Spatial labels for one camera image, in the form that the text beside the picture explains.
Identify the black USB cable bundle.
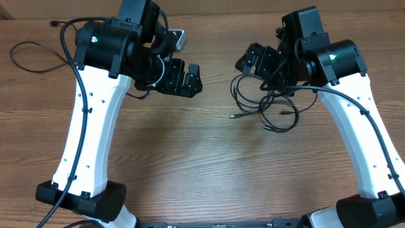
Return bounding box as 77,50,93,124
229,73,318,133

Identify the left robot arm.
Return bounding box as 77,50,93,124
35,0,203,227

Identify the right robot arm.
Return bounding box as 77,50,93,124
235,6,404,227

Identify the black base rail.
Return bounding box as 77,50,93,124
136,218,308,228

